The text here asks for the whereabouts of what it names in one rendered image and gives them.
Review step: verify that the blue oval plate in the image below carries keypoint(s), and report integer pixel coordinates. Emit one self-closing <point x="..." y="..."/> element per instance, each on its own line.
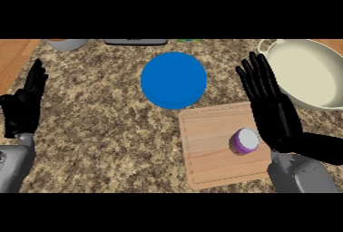
<point x="174" y="80"/>

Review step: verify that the grey round container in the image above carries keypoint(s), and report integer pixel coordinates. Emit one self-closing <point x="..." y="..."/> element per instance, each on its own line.
<point x="67" y="43"/>

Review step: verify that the cream white pot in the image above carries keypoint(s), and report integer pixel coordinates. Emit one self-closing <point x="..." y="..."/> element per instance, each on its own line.
<point x="308" y="72"/>

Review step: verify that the wooden cutting board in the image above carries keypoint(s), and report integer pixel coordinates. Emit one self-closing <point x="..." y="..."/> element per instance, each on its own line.
<point x="216" y="148"/>

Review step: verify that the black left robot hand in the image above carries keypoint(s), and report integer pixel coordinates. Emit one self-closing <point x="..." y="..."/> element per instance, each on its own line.
<point x="23" y="104"/>

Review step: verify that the small green object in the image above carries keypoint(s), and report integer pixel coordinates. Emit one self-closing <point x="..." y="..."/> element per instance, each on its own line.
<point x="190" y="40"/>

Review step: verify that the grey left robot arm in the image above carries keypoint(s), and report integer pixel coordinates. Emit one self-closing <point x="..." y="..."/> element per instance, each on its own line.
<point x="17" y="163"/>

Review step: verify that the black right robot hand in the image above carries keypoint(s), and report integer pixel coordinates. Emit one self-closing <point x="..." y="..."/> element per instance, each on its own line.
<point x="273" y="114"/>

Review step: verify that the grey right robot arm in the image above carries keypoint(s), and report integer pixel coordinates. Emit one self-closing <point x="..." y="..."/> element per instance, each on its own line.
<point x="298" y="173"/>

